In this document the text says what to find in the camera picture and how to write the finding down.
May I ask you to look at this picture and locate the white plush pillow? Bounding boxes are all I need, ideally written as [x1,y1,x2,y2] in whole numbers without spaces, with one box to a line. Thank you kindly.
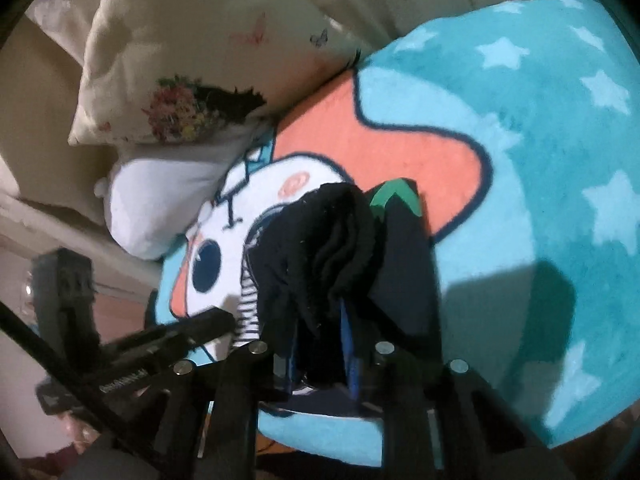
[94,120,272,260]

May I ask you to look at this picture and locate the navy frog print pants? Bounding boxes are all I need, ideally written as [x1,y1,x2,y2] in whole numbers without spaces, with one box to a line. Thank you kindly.
[243,178,442,417]

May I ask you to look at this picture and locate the teal cartoon fleece blanket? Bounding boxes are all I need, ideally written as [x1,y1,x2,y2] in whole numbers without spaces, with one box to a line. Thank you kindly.
[153,0,639,445]

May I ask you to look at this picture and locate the cream floral pillow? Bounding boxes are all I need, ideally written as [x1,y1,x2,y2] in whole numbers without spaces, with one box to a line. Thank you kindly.
[70,0,371,144]

